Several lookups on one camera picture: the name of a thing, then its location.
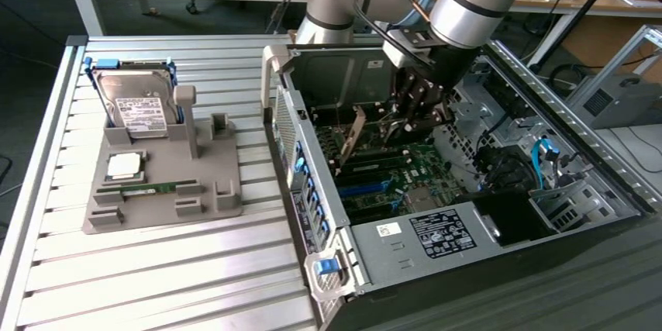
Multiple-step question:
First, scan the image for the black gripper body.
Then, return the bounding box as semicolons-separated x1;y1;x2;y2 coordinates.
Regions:
421;47;485;91

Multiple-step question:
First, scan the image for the green graphics card black fan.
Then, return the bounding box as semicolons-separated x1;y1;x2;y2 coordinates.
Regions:
337;104;413;177

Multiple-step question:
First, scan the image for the large metal disk bay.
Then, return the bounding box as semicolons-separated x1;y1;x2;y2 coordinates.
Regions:
440;55;524;171

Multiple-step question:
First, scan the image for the metal socket cover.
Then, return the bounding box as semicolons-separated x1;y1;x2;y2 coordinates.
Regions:
376;112;398;140

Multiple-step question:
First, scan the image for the green motherboard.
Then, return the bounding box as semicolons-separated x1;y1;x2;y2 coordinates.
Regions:
310;108;470;223

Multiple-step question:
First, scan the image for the CPU socket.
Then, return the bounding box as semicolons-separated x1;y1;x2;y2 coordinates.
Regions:
360;123;389;153

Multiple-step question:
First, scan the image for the long black expansion slot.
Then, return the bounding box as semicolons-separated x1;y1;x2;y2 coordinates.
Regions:
337;171;400;185

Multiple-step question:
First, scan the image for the grey chipset heat sink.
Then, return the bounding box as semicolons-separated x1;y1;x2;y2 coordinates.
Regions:
406;187;441;212

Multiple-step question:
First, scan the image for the black expansion slot blue clip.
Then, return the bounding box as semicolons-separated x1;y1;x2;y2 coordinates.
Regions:
344;197;410;214

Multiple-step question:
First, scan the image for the black stand pole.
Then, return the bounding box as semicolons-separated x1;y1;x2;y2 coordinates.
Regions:
526;0;636;72

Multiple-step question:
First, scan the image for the blue card retainer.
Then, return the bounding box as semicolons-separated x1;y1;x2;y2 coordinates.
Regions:
293;140;333;246

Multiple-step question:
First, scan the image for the grey computer tower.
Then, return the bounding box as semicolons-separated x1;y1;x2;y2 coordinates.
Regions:
566;71;662;130

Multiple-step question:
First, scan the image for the small metal disk bay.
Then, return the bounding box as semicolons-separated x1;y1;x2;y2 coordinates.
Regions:
526;178;623;235

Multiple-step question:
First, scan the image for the grey power supply unit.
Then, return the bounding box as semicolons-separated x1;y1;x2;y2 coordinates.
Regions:
341;201;506;295

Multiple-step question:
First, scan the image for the blue case latch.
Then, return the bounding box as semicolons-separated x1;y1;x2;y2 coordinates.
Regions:
316;257;341;276

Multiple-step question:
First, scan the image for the open grey PC case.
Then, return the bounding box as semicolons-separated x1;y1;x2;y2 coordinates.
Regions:
261;34;662;331

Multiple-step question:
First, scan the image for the silver hard disk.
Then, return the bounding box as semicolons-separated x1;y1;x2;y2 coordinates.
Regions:
99;69;181;140

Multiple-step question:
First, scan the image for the green RAM stick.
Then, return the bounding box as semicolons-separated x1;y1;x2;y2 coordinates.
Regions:
98;181;201;195

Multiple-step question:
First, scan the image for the grey parts rack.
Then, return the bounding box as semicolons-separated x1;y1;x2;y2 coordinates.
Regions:
82;84;245;236

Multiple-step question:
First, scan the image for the silver CPU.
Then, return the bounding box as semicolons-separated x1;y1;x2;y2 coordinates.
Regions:
106;151;146;181

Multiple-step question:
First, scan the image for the blue disk carrier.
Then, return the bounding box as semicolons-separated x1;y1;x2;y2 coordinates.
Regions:
82;56;182;130

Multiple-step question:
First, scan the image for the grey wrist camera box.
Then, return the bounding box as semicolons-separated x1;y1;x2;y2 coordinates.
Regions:
381;29;440;71

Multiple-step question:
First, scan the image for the black wire bundle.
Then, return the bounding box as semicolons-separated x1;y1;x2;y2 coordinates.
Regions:
476;144;534;192

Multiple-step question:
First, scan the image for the black coiled cable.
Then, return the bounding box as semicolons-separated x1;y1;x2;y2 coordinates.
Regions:
548;63;586;92

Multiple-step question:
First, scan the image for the blue wire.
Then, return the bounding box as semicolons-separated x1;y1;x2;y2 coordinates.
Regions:
530;135;564;192

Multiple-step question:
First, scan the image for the black plastic air duct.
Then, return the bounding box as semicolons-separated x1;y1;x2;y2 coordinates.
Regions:
473;190;560;247

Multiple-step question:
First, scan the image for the aluminium profile frame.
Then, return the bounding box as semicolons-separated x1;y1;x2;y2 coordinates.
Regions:
600;24;662;88

